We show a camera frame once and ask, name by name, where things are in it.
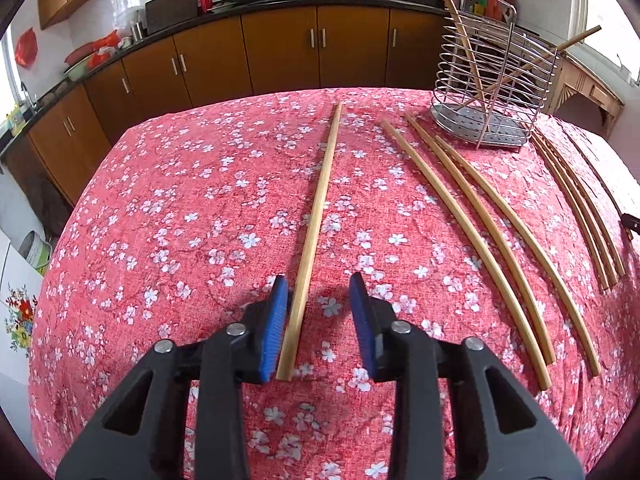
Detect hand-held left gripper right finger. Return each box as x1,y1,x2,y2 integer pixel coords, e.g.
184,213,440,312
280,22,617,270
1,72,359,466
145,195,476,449
348,272,587,480

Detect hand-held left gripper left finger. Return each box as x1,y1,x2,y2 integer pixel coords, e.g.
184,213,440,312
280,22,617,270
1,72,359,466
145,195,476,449
55,275,292,480

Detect metal wire chopstick holder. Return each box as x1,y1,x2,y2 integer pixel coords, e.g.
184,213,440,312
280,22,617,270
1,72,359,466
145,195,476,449
430,0,560,150

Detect light wooden side cabinet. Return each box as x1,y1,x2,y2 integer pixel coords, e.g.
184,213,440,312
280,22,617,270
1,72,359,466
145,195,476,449
547,50,626,136

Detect red floral tablecloth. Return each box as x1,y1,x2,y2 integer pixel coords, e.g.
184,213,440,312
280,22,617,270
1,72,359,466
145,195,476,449
27,87,640,480

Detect window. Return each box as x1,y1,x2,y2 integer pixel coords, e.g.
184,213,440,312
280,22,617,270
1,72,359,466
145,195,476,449
582,0,640,86

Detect grey bucket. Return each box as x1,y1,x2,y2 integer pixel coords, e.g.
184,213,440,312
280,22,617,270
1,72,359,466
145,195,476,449
19,230,53,273

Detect white appliance with flower print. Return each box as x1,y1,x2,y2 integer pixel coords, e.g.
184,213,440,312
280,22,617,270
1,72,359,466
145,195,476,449
0,232,46,386

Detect brown lower kitchen cabinets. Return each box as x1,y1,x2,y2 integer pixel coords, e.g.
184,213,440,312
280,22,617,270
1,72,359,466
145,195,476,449
0,2,448,206

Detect green basin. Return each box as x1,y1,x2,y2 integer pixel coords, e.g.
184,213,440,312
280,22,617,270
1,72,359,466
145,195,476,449
64,57,101,82

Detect red bag on counter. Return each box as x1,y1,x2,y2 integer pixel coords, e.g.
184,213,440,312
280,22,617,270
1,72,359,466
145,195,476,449
65,30,123,68

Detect dark cutting board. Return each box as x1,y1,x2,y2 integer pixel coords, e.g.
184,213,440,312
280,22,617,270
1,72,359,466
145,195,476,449
145,0,199,35

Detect hanging red plastic bag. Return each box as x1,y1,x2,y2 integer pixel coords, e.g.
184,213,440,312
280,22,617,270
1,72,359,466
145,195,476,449
14,27,38,67

